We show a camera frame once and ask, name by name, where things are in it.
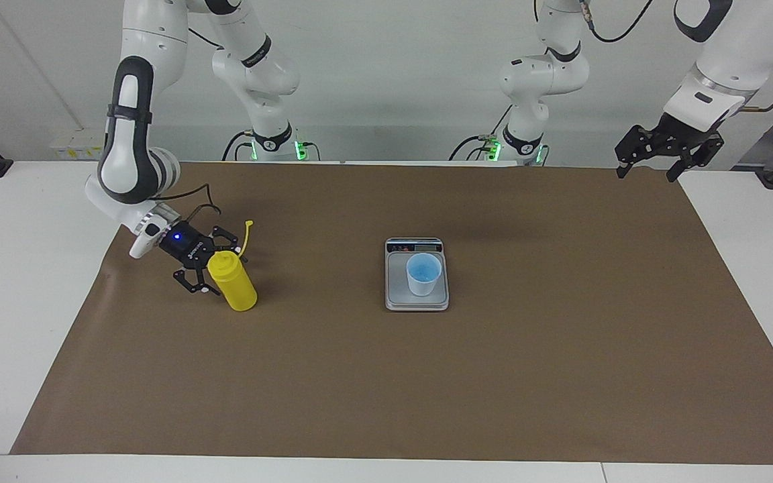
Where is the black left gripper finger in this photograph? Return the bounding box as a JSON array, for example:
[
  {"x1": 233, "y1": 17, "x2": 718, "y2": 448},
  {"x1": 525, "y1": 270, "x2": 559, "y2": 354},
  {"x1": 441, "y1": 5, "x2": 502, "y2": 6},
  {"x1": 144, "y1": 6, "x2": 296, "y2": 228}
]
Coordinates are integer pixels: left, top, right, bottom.
[
  {"x1": 666, "y1": 136, "x2": 725, "y2": 182},
  {"x1": 615, "y1": 124, "x2": 657, "y2": 178}
]

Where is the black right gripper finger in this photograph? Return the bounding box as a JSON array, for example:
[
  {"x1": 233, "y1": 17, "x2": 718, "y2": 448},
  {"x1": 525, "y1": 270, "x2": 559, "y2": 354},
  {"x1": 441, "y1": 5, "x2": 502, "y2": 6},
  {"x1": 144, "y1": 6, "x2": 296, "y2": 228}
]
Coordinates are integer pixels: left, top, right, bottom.
[
  {"x1": 211, "y1": 226, "x2": 248, "y2": 261},
  {"x1": 173, "y1": 267, "x2": 221, "y2": 296}
]

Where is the yellow squeeze bottle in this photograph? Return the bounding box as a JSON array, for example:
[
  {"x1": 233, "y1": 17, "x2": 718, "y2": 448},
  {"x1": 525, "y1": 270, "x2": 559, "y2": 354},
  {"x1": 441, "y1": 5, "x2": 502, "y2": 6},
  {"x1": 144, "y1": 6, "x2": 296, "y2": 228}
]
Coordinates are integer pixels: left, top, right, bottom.
[{"x1": 207, "y1": 220, "x2": 258, "y2": 312}]

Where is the light blue plastic cup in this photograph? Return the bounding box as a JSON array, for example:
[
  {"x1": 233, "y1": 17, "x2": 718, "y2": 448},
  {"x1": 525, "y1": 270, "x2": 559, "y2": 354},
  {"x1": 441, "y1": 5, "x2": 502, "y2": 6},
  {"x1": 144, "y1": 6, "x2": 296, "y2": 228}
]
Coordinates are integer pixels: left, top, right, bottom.
[{"x1": 406, "y1": 253, "x2": 443, "y2": 297}]

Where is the silver digital kitchen scale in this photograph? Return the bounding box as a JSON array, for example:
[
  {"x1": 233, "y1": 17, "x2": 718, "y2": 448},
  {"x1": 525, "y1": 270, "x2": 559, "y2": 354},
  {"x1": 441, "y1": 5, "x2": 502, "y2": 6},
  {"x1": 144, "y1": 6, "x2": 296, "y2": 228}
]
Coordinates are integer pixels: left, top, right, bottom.
[{"x1": 384, "y1": 237, "x2": 450, "y2": 313}]

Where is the white socket box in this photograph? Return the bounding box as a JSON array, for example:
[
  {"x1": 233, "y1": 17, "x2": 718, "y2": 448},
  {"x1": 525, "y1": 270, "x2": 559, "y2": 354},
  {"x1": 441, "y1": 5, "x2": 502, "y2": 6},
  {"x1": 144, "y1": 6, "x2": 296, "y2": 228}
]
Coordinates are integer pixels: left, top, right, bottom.
[{"x1": 50, "y1": 127, "x2": 113, "y2": 160}]

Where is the brown paper table mat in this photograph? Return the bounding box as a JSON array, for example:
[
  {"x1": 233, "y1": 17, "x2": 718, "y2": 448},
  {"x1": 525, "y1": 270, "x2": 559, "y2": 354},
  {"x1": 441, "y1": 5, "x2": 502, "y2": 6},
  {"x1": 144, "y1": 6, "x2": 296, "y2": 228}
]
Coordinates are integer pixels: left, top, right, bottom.
[{"x1": 9, "y1": 161, "x2": 773, "y2": 465}]

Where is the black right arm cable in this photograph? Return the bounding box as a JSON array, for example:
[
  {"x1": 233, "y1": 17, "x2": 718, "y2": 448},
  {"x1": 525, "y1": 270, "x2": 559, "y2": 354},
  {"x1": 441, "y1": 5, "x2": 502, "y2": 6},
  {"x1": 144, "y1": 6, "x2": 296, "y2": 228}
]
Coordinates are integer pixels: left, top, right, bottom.
[{"x1": 157, "y1": 27, "x2": 227, "y2": 223}]

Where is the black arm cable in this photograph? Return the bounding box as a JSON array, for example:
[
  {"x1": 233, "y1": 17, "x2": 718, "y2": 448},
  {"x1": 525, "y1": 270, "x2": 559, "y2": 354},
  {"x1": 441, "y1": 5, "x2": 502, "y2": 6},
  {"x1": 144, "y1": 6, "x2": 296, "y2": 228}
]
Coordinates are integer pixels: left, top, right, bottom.
[
  {"x1": 534, "y1": 0, "x2": 773, "y2": 113},
  {"x1": 157, "y1": 27, "x2": 227, "y2": 223}
]

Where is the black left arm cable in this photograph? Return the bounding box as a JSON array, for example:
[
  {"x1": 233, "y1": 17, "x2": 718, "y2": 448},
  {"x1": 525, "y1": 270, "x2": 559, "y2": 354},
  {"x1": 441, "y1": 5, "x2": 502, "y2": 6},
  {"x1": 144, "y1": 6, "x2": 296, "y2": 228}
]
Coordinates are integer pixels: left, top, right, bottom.
[{"x1": 534, "y1": 0, "x2": 773, "y2": 113}]

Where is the black right base cable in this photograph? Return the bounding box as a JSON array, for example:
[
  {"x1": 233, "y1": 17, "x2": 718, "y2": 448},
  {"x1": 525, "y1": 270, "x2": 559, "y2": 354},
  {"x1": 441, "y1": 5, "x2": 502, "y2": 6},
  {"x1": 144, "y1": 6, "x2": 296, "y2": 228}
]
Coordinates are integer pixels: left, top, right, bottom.
[{"x1": 222, "y1": 129, "x2": 321, "y2": 162}]

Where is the black base cable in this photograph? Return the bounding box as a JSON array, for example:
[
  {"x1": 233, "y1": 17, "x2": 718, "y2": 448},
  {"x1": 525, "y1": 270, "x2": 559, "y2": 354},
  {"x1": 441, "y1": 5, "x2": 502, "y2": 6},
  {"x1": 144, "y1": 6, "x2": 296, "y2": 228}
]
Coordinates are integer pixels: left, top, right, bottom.
[
  {"x1": 222, "y1": 129, "x2": 321, "y2": 162},
  {"x1": 449, "y1": 104, "x2": 515, "y2": 162}
]

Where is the black left base cable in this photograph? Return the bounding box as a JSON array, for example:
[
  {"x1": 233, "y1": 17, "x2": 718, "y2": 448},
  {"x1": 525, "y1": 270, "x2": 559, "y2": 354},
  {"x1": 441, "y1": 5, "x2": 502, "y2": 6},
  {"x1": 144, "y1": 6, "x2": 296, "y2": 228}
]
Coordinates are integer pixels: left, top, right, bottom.
[{"x1": 449, "y1": 104, "x2": 515, "y2": 162}]

